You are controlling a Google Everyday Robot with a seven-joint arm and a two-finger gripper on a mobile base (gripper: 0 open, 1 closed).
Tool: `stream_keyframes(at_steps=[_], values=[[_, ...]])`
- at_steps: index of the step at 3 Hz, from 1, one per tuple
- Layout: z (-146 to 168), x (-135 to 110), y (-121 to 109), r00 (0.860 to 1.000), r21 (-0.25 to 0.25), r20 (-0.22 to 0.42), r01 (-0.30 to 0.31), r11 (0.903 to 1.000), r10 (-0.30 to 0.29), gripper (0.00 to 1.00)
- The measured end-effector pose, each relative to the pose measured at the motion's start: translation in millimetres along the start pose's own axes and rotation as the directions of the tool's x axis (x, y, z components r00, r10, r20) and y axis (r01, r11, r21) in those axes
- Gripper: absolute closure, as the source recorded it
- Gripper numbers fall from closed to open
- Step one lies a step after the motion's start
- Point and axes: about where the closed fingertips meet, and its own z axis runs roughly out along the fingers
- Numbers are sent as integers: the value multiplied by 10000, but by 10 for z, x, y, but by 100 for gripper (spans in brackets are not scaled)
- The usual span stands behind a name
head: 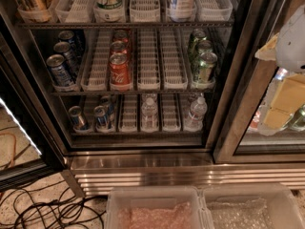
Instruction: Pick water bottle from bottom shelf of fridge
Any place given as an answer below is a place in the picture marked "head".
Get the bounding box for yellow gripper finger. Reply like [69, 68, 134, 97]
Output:
[263, 73, 305, 130]
[254, 34, 278, 61]

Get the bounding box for clear water bottle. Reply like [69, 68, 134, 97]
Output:
[185, 96, 208, 132]
[141, 97, 158, 132]
[188, 93, 206, 107]

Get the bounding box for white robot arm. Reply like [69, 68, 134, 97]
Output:
[254, 5, 305, 132]

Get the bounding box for closed glass fridge door right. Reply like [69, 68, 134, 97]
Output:
[211, 0, 305, 163]

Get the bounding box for white bottle top shelf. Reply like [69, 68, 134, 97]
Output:
[167, 0, 194, 22]

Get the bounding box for steel fridge base grille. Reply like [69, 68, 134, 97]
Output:
[70, 153, 305, 196]

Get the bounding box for open fridge door left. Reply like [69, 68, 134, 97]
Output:
[0, 34, 65, 192]

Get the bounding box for green can behind glass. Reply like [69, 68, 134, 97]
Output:
[289, 105, 305, 132]

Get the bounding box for red can behind glass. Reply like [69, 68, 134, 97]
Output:
[249, 109, 261, 131]

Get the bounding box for green soda can front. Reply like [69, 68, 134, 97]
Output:
[193, 52, 217, 83]

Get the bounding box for green soda can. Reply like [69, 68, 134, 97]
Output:
[187, 28, 207, 61]
[193, 52, 217, 83]
[195, 40, 214, 54]

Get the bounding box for green soda can middle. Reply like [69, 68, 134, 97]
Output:
[195, 40, 214, 54]

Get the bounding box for green soda can back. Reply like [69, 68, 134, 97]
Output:
[187, 28, 207, 61]

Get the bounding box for clear plastic bin right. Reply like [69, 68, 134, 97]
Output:
[203, 183, 305, 229]

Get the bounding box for clear plastic bin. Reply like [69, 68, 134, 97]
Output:
[203, 183, 305, 229]
[105, 186, 204, 229]

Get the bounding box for red coca cola can front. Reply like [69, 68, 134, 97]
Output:
[109, 53, 131, 89]

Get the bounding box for red cola can back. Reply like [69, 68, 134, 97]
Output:
[112, 30, 130, 43]

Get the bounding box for red cola can middle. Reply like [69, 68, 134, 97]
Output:
[110, 41, 128, 54]

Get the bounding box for blue can bottom behind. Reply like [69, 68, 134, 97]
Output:
[100, 95, 115, 121]

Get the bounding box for clear plastic bin left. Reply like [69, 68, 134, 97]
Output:
[105, 186, 204, 229]

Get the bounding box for blue pepsi can back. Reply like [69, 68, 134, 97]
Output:
[58, 31, 83, 54]

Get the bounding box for blue pepsi can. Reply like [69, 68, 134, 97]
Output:
[58, 31, 83, 54]
[53, 41, 79, 75]
[47, 54, 74, 87]

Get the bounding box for blue can bottom left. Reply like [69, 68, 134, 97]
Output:
[69, 106, 89, 131]

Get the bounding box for blue pepsi can middle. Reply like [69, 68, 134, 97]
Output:
[53, 41, 79, 75]

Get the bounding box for blue pepsi can front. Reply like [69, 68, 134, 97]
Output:
[47, 54, 74, 87]

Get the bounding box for black cables on floor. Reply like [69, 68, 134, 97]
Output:
[0, 178, 106, 229]

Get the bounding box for orange cable on floor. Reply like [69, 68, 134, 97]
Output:
[0, 131, 17, 172]

